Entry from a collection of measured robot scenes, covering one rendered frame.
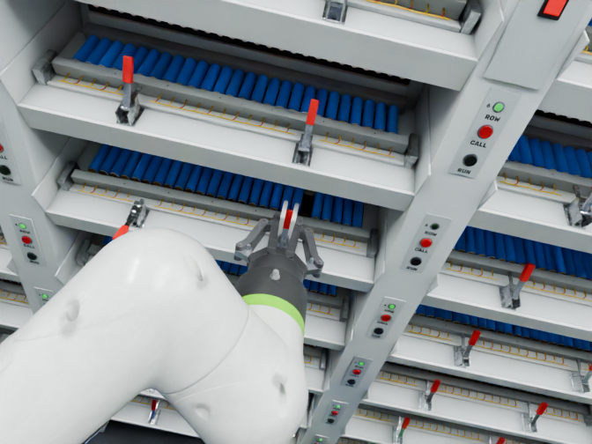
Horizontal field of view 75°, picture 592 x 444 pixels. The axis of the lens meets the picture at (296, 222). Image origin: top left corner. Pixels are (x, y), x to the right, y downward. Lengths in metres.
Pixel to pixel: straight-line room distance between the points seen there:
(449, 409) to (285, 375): 0.82
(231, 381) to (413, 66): 0.41
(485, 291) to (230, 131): 0.55
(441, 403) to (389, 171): 0.68
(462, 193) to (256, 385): 0.42
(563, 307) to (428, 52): 0.57
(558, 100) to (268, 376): 0.48
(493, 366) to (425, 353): 0.15
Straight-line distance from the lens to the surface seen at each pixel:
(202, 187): 0.75
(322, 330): 0.86
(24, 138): 0.74
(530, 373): 1.04
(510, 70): 0.55
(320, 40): 0.52
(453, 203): 0.62
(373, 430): 1.25
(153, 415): 1.36
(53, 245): 0.87
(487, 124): 0.57
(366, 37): 0.51
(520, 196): 0.70
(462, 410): 1.15
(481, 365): 0.98
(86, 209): 0.79
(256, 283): 0.44
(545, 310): 0.87
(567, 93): 0.60
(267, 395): 0.34
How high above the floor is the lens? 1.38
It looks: 38 degrees down
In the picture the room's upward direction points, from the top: 14 degrees clockwise
